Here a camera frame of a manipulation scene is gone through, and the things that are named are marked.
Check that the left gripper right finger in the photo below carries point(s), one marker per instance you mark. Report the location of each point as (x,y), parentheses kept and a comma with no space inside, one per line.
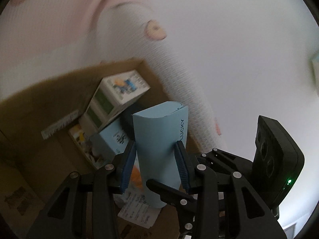
(184,166)

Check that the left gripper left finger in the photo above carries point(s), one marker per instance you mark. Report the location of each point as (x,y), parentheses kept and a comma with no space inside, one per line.
(65,214)

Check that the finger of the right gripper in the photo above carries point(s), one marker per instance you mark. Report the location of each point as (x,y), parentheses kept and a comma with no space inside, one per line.
(184,204)

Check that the light blue paper box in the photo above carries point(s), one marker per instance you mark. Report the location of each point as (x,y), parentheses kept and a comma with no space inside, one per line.
(156,130)

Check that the orange white box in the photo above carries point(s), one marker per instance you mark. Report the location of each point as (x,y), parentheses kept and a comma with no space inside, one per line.
(136,179)

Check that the brown cardboard box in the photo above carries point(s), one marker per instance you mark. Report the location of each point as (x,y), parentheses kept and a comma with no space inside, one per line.
(33,168)

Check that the light blue calligraphy box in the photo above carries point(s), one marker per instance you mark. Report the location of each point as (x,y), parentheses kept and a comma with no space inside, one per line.
(109,142)

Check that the white shipping label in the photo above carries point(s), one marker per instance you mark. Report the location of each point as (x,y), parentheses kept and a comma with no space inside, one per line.
(59,124)

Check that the white cartoon product box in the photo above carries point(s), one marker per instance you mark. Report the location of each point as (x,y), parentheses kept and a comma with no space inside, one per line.
(113,95)

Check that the pink cartoon bed sheet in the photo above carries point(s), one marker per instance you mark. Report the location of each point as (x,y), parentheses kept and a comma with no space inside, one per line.
(242,58)

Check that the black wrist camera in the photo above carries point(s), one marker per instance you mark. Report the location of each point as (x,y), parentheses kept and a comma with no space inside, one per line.
(277,163)

